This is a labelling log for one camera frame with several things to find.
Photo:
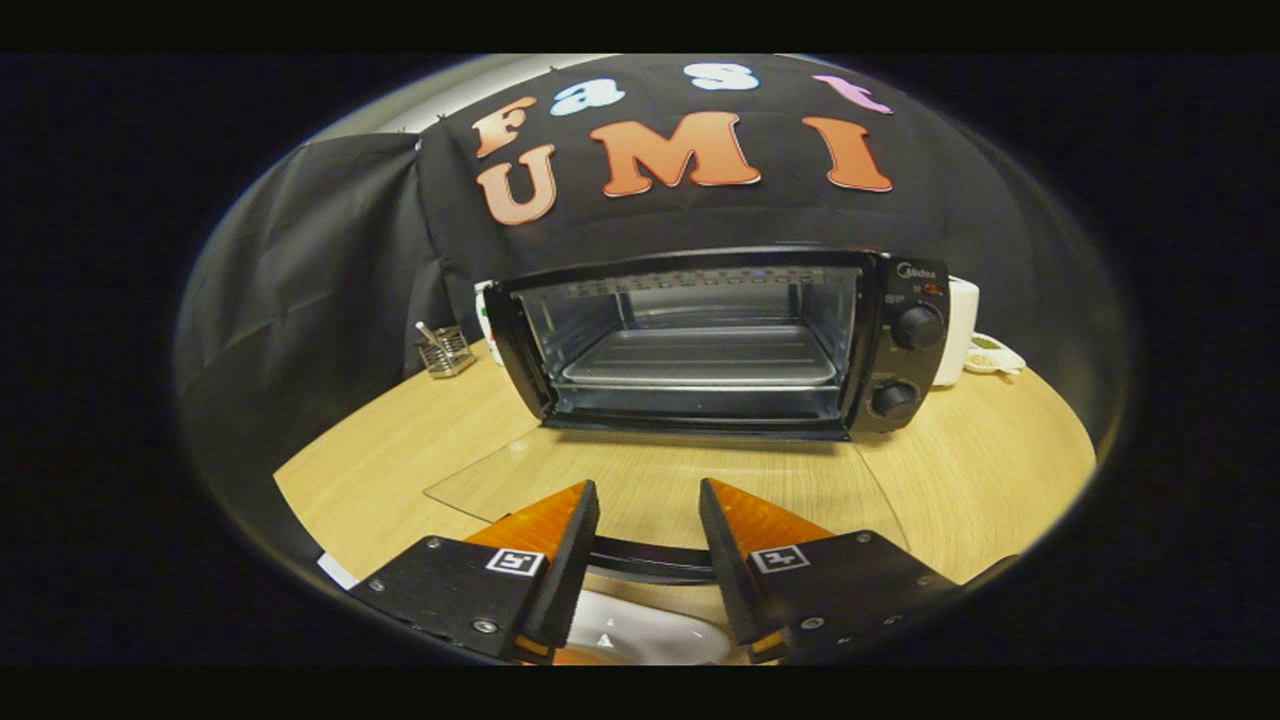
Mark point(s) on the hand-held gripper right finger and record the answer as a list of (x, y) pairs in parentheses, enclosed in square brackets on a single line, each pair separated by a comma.
[(725, 560)]

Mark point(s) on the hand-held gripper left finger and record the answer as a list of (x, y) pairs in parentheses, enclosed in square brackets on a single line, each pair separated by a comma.
[(565, 560)]

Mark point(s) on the black toaster oven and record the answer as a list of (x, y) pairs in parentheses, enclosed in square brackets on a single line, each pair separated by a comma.
[(900, 360)]

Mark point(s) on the metal oven tray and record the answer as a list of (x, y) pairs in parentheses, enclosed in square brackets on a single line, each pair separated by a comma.
[(700, 355)]

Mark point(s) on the white bread toaster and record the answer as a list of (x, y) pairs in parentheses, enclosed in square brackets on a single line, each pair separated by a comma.
[(958, 330)]

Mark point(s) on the white plate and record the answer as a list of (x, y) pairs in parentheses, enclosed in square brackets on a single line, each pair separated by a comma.
[(650, 635)]

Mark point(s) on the white paper piece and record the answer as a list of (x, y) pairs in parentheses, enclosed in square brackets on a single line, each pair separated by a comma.
[(338, 571)]

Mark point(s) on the white bottle green label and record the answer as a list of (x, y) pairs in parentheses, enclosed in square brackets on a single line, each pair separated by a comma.
[(482, 320)]

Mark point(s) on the small white dish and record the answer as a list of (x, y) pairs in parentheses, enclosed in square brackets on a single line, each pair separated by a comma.
[(993, 357)]

